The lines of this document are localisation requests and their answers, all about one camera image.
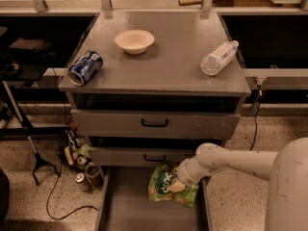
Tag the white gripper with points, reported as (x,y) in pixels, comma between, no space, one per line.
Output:
(187,176)

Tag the green rice chip bag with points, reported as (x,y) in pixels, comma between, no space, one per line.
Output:
(160,180)

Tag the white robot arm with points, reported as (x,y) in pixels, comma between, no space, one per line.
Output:
(285,170)

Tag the grey open bottom drawer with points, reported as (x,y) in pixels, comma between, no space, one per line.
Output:
(125,206)

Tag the grey middle drawer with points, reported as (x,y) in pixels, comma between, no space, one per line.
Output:
(137,157)

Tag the grey drawer cabinet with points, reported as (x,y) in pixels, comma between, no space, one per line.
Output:
(165,78)

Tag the grey top drawer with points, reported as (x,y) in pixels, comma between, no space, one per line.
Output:
(157,125)

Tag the brown cup on floor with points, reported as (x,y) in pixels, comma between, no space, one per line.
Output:
(93,175)

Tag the silver can on floor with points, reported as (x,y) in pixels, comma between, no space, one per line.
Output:
(82,181)

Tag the small can on floor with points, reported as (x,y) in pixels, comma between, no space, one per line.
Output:
(82,161)

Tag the clear plastic water bottle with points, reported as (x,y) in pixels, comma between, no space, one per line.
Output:
(216,61)

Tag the black grabber tool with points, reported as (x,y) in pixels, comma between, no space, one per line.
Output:
(27,130)

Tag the blue soda can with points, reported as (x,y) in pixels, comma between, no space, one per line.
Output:
(84,68)

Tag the wooden stick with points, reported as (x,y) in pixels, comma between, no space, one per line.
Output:
(189,2)

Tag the black box on shelf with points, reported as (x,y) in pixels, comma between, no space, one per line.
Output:
(35,45)

